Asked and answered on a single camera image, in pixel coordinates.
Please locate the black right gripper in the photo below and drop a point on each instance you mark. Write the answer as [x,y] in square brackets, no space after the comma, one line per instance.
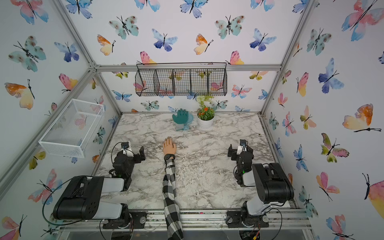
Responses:
[233,152]

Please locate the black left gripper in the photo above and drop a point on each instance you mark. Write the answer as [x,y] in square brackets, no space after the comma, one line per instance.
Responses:
[136,157]

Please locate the black wrist watch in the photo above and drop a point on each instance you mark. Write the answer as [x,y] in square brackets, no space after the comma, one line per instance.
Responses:
[169,157]

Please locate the checkered sleeve forearm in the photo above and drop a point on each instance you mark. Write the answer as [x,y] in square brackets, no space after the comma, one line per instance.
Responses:
[171,208]

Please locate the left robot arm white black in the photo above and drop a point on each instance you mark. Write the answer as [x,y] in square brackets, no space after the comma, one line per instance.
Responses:
[82,198]

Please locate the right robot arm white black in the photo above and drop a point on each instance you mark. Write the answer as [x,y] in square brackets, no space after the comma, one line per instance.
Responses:
[272,185]

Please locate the mannequin hand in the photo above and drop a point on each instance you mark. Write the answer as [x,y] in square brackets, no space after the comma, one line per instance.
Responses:
[169,148]

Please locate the potted plant white pot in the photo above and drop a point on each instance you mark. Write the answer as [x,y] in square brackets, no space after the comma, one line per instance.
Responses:
[205,112]

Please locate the teal hand-shaped holder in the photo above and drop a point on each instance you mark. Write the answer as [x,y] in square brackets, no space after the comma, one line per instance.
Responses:
[182,120]

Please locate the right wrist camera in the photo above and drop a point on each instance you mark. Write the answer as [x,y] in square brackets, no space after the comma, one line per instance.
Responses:
[243,146]

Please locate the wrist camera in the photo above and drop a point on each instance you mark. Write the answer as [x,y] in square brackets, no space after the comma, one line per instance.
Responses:
[243,146]
[126,149]

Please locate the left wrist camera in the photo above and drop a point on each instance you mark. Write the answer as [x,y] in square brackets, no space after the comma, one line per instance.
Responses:
[126,149]

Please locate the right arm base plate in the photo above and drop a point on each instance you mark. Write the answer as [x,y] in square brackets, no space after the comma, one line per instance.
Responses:
[238,219]

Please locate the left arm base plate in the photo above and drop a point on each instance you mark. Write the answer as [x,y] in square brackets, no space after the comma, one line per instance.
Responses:
[128,220]

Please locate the white mesh wall basket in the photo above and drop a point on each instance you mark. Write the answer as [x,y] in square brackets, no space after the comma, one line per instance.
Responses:
[72,130]

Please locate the black wire wall basket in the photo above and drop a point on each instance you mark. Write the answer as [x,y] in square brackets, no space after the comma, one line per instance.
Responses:
[181,80]

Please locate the aluminium front rail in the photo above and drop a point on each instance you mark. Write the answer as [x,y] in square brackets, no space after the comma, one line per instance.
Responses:
[199,220]

